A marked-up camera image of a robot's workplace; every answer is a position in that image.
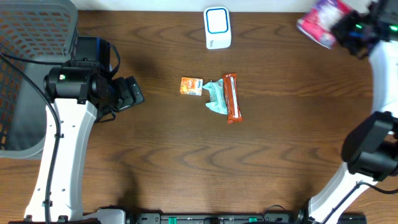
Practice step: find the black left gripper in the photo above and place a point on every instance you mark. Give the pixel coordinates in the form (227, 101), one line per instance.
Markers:
(123, 94)

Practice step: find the teal snack packet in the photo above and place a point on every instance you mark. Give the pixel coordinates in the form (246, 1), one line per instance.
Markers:
(217, 101)

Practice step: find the orange chocolate bar wrapper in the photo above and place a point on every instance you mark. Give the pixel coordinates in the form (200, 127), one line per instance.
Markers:
(231, 98)

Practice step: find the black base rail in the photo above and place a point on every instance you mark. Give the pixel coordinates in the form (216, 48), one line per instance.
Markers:
(236, 218)

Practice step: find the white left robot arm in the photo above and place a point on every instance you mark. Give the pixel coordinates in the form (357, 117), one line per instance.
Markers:
(79, 97)

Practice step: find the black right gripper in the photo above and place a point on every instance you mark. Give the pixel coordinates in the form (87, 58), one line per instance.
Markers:
(345, 28)

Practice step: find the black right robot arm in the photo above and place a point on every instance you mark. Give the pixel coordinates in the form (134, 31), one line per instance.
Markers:
(367, 157)

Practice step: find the purple pad package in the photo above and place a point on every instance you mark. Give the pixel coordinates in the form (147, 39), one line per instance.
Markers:
(319, 20)

